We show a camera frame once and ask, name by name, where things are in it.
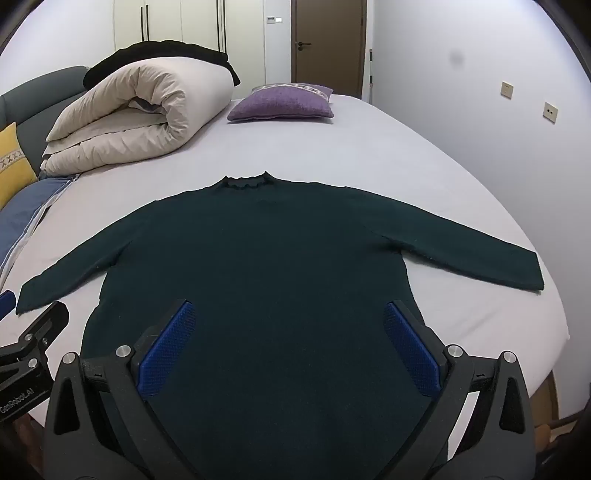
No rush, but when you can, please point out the dark green sweater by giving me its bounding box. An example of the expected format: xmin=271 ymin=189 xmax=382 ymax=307
xmin=15 ymin=171 xmax=546 ymax=480

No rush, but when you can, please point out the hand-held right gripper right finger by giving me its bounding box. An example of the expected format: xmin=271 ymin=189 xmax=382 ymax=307
xmin=383 ymin=299 xmax=536 ymax=480

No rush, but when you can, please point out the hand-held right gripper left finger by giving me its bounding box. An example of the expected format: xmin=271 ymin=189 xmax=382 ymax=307
xmin=42 ymin=299 xmax=204 ymax=480

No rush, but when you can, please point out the black cloth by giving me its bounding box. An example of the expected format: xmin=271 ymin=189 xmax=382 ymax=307
xmin=83 ymin=41 xmax=242 ymax=91

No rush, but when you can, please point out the patterned pillow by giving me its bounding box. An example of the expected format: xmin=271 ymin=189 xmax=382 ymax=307
xmin=252 ymin=82 xmax=334 ymax=100

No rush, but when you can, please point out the yellow cushion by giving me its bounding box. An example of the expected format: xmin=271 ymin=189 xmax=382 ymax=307
xmin=0 ymin=122 xmax=40 ymax=210

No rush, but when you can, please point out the bed with white sheet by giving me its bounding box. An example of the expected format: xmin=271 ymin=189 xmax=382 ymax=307
xmin=0 ymin=93 xmax=570 ymax=468

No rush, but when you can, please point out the grey padded headboard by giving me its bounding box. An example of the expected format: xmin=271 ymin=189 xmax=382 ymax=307
xmin=0 ymin=65 xmax=91 ymax=182

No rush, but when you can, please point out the rolled beige duvet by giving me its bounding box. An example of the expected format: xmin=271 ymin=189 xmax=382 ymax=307
xmin=41 ymin=60 xmax=234 ymax=179

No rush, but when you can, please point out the brown door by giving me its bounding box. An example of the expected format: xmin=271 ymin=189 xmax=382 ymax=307
xmin=292 ymin=0 xmax=374 ymax=99

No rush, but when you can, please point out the white wardrobe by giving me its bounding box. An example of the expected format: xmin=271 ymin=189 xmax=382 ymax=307
xmin=113 ymin=0 xmax=269 ymax=88

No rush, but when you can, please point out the blue pillow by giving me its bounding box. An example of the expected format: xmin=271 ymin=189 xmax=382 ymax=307
xmin=0 ymin=174 xmax=71 ymax=278

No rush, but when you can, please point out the purple pillow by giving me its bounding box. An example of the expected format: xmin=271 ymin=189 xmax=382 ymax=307
xmin=227 ymin=86 xmax=335 ymax=123

